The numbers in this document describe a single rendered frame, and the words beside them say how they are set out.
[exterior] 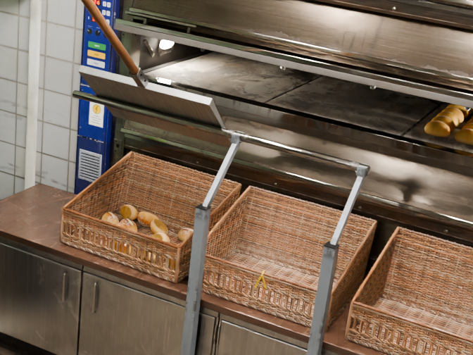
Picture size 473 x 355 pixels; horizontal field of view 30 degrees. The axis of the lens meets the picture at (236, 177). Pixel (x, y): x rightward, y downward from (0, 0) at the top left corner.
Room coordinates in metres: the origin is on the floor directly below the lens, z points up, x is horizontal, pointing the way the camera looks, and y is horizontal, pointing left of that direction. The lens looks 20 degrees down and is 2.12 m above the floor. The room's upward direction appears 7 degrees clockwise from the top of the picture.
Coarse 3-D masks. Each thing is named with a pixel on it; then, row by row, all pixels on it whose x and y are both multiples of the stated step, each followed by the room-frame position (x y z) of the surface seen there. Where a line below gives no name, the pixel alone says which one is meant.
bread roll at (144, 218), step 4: (140, 212) 3.45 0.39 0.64; (144, 212) 3.43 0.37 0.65; (148, 212) 3.44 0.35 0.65; (140, 216) 3.43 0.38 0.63; (144, 216) 3.42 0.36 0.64; (148, 216) 3.41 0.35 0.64; (152, 216) 3.41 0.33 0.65; (156, 216) 3.43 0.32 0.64; (140, 220) 3.42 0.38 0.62; (144, 220) 3.41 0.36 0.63; (148, 220) 3.40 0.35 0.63; (144, 224) 3.41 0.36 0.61; (148, 224) 3.40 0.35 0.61
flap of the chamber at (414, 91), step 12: (120, 24) 3.52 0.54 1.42; (156, 36) 3.44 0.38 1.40; (168, 36) 3.42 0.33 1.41; (204, 48) 3.35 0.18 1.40; (216, 48) 3.33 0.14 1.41; (228, 48) 3.32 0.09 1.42; (264, 60) 3.25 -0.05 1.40; (276, 60) 3.23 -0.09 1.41; (312, 72) 3.17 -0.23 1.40; (324, 72) 3.15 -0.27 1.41; (336, 72) 3.14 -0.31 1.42; (372, 84) 3.08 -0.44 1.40; (384, 84) 3.06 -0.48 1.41; (420, 96) 3.01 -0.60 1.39; (432, 96) 2.99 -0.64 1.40; (444, 96) 2.98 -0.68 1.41
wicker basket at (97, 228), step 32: (128, 160) 3.60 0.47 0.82; (160, 160) 3.55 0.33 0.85; (96, 192) 3.39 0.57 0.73; (128, 192) 3.56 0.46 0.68; (192, 192) 3.44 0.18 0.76; (64, 224) 3.21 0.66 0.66; (96, 224) 3.13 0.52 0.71; (192, 224) 3.40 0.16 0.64; (128, 256) 3.05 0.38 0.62; (160, 256) 3.16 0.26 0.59
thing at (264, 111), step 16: (160, 80) 3.62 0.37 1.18; (208, 96) 3.50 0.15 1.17; (224, 96) 3.48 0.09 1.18; (256, 112) 3.41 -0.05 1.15; (272, 112) 3.39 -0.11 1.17; (288, 112) 3.37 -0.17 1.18; (320, 128) 3.30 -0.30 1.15; (336, 128) 3.27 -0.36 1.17; (352, 128) 3.25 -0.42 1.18; (368, 128) 3.28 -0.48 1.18; (384, 144) 3.20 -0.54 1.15; (400, 144) 3.17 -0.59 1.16; (416, 144) 3.15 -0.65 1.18; (432, 144) 3.16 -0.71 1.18; (448, 160) 3.10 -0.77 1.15; (464, 160) 3.07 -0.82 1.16
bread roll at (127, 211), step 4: (128, 204) 3.50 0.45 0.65; (124, 208) 3.48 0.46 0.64; (128, 208) 3.46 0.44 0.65; (132, 208) 3.46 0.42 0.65; (120, 212) 3.49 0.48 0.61; (124, 212) 3.47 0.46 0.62; (128, 212) 3.45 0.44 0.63; (132, 212) 3.44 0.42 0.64; (136, 212) 3.45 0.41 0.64; (124, 216) 3.46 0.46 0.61; (128, 216) 3.44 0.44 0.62; (132, 216) 3.44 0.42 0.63; (136, 216) 3.45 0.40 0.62
